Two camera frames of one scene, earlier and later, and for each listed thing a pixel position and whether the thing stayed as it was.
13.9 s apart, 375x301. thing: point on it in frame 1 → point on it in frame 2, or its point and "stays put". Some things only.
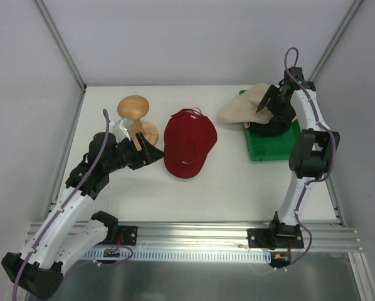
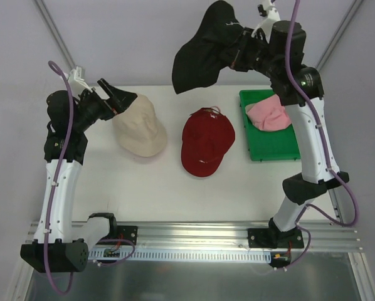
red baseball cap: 189,137 → 207,135
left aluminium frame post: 63,46 stays put
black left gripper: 140,152 → 108,102
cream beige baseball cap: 243,109 → 139,130
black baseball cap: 277,126 → 198,63
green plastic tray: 263,148 stays put
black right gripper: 275,98 → 237,50
